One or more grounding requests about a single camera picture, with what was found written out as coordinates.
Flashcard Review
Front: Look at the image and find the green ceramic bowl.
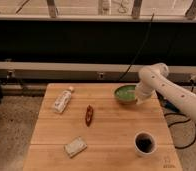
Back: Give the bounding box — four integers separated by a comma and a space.
114, 85, 136, 104

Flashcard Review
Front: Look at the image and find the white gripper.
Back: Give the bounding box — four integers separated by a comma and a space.
135, 83, 154, 104

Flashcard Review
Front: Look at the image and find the grey metal wall rail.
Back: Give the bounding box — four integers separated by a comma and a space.
0, 61, 196, 83

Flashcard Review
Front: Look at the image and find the white cup with dark liquid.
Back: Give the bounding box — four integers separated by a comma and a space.
134, 132, 157, 157

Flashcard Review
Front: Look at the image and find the black floor cable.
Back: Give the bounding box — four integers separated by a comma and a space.
164, 111, 196, 150

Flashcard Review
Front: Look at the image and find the black hanging cable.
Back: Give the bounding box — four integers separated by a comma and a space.
117, 13, 156, 84

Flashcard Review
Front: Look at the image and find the wooden table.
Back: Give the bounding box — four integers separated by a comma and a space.
23, 83, 182, 171

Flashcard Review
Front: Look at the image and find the white plastic bottle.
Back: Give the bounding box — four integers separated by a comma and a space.
52, 86, 74, 113

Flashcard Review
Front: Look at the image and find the red brown chili pepper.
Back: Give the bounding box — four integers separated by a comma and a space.
85, 105, 94, 127

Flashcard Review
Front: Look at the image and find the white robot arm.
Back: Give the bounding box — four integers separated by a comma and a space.
135, 63, 196, 123

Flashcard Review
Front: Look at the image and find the grey white sponge block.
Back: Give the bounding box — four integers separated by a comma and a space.
64, 137, 87, 158

